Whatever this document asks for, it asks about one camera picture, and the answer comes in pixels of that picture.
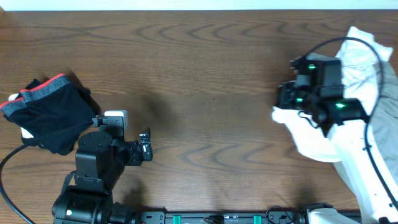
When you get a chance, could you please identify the white t-shirt black print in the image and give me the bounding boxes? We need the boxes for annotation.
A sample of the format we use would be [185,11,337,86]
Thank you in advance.
[271,26,398,224]

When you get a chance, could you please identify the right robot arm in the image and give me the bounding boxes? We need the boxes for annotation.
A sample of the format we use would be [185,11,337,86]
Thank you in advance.
[272,56,372,223]

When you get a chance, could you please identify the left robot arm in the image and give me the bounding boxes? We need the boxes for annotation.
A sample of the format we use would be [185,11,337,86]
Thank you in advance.
[52,129,153,224]

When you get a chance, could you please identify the black folded shorts red waistband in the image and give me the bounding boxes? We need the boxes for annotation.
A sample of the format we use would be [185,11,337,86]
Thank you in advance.
[1,74,98,156]

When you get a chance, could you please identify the grey-beige shirt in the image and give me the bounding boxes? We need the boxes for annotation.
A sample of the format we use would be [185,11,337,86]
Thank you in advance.
[332,60,398,200]

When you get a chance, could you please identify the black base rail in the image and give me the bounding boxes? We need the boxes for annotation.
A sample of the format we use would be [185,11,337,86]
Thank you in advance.
[141,208,308,224]

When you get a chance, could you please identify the left black cable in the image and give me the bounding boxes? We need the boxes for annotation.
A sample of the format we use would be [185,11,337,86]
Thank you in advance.
[0,119,94,224]

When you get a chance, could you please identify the black cable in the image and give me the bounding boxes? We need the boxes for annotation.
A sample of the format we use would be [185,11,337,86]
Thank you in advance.
[303,36,398,212]
[0,119,94,224]

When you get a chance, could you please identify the right black cable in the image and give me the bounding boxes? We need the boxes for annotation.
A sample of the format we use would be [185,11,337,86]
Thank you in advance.
[303,36,398,212]

